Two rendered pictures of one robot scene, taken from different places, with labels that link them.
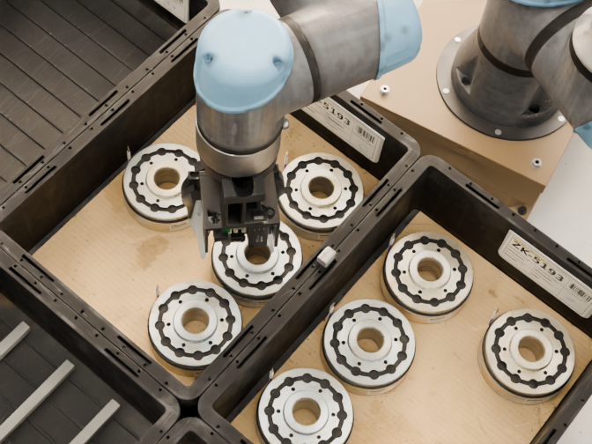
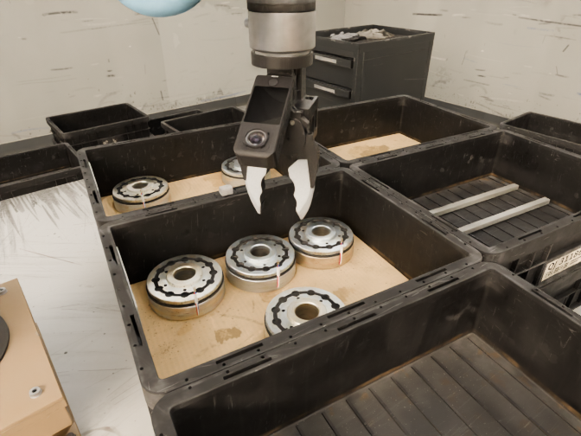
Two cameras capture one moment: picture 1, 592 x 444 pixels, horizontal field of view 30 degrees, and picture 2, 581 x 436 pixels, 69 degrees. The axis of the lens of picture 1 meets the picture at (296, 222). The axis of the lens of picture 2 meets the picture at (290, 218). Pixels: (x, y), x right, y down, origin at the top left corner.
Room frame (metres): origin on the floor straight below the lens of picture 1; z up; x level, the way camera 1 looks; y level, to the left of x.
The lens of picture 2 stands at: (0.94, 0.33, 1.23)
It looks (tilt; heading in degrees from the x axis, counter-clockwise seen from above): 31 degrees down; 210
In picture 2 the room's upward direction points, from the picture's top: straight up
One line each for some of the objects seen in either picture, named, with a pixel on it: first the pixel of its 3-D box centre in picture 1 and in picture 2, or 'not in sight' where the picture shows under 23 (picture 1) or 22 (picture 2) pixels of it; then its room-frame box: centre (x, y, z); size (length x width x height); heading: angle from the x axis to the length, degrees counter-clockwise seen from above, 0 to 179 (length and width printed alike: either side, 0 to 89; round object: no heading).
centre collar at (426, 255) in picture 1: (429, 270); not in sight; (0.54, -0.16, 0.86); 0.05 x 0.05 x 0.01
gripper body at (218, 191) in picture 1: (238, 184); (284, 102); (0.50, 0.06, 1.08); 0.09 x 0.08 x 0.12; 16
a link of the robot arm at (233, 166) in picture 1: (242, 132); (279, 32); (0.50, 0.06, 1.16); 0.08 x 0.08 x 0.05
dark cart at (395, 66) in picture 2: not in sight; (360, 114); (-1.39, -0.55, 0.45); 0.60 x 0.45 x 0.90; 159
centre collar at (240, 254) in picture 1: (257, 254); (260, 252); (0.53, 0.04, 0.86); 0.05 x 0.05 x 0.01
